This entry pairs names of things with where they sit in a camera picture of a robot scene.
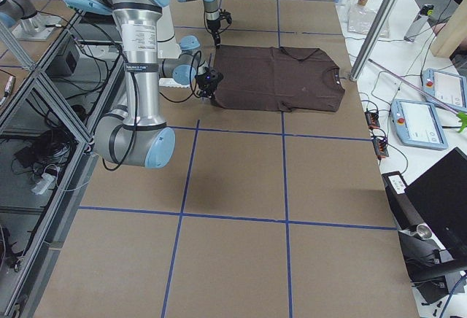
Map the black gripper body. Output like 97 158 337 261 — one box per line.
206 18 221 39
196 69 223 96

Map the dark brown t-shirt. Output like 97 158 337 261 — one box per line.
211 45 345 112

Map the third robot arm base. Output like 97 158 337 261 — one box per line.
1 0 62 42

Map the black orange connector strip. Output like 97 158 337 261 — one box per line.
363 99 389 161

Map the near teach pendant tablet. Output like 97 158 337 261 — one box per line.
390 99 448 150

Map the teach pendant tablet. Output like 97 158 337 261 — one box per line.
422 69 466 112
390 99 448 150

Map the far teach pendant tablet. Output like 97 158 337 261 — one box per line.
422 69 466 112

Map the reacher grabber stick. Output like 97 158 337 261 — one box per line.
368 58 466 133

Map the black laptop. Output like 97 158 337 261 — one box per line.
405 147 466 258

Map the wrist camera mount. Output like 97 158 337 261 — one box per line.
220 9 232 25

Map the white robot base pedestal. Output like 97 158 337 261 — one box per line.
156 6 201 87

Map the aluminium frame post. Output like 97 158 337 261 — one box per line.
350 0 398 82

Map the aluminium frame rack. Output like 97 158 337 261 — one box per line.
1 12 123 317

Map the black camera stand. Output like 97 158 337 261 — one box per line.
382 171 466 305

